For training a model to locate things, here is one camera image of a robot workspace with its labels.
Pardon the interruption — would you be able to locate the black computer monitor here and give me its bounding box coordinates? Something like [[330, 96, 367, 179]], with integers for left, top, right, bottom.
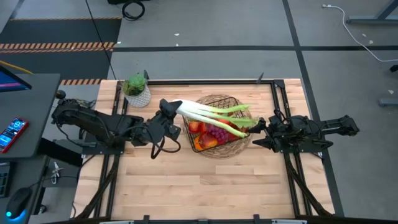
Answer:
[[0, 65, 32, 93]]

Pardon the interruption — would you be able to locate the black aluminium rig frame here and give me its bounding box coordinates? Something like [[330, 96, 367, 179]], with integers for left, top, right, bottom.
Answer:
[[74, 78, 333, 224]]

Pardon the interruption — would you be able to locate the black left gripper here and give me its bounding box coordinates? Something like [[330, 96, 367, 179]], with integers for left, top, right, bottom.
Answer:
[[146, 98, 182, 141]]

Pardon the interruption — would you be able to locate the wire fruit basket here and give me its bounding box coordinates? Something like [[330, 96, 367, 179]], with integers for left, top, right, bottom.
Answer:
[[182, 93, 253, 160]]

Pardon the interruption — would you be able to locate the red smartphone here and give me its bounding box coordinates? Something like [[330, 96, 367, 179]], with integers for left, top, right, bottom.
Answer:
[[0, 117, 29, 154]]

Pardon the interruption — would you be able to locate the black computer mouse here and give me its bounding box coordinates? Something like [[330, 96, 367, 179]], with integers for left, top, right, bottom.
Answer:
[[5, 187, 32, 220]]

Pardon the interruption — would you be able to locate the white and green leek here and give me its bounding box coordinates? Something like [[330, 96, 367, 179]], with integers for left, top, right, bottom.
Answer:
[[172, 98, 259, 139]]

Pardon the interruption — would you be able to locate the black keyboard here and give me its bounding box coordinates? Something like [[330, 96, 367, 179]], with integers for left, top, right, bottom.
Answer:
[[0, 161, 13, 199]]

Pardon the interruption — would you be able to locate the green artificial plant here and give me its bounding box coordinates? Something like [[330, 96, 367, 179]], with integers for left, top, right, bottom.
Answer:
[[122, 73, 148, 96]]

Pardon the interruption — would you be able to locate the purple grape bunch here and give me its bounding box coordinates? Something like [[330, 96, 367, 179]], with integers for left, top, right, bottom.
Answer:
[[206, 123, 229, 146]]

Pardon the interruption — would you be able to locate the thin black hanging cable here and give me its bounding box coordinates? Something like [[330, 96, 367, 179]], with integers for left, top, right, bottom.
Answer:
[[85, 0, 117, 81]]

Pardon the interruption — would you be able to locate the red-yellow apple with stem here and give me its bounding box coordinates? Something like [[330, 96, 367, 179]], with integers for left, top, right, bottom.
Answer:
[[198, 133, 219, 149]]

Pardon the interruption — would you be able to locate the black side desk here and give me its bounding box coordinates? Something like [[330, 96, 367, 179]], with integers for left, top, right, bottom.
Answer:
[[0, 73, 62, 160]]

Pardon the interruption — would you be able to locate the coiled black floor cable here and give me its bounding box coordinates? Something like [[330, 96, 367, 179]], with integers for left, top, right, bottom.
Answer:
[[121, 0, 146, 22]]

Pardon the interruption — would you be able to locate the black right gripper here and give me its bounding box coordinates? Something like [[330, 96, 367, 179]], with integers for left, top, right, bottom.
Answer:
[[248, 114, 289, 152]]

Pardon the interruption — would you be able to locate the silver cable clip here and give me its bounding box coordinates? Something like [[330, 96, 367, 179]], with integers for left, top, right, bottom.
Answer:
[[50, 161, 65, 185]]

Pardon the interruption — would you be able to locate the red-orange mango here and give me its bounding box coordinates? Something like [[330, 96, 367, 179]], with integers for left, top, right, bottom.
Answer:
[[188, 120, 208, 135]]

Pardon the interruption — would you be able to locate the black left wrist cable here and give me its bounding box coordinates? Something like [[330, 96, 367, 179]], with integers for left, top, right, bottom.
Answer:
[[150, 136, 182, 160]]

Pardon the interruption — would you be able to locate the grey desk leg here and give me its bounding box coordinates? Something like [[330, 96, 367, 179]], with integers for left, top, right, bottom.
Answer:
[[345, 0, 398, 26], [378, 97, 398, 108]]

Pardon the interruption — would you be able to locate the white triangle-patterned plant pot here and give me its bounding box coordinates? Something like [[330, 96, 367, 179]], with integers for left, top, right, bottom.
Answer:
[[123, 85, 152, 109]]

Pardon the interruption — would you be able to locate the dark low desk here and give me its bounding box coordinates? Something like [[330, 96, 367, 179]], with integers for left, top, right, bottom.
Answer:
[[0, 154, 50, 224]]

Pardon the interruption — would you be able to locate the black hazard-striped floor mat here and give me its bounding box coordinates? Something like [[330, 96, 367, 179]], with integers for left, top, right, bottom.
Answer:
[[0, 17, 123, 86]]

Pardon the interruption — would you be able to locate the yellow cable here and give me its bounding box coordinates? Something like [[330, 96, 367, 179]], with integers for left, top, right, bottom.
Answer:
[[0, 60, 34, 75]]

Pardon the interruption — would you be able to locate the white floor cable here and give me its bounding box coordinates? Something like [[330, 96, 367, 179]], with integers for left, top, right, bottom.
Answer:
[[322, 3, 398, 63]]

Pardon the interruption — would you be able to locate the black wire basket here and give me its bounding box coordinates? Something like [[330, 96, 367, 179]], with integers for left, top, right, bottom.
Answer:
[[182, 96, 251, 154]]

